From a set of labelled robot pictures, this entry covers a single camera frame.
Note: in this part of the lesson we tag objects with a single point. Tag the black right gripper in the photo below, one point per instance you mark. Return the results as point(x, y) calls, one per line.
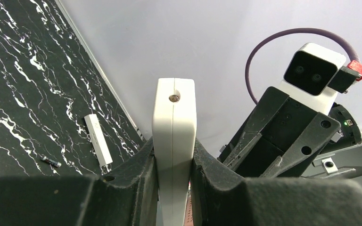
point(281, 137)

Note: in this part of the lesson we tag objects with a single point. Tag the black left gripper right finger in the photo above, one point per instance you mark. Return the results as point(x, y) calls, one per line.
point(221, 197)

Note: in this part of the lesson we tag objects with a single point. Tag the white rectangular bar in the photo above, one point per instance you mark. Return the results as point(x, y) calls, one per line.
point(98, 140)

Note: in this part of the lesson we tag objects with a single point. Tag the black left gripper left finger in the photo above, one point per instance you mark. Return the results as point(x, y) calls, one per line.
point(126, 196)

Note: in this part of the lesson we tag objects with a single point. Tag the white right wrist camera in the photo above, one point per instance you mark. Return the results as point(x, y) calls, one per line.
point(316, 75)

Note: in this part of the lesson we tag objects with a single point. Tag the white remote control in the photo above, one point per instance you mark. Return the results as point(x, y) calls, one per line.
point(174, 128)

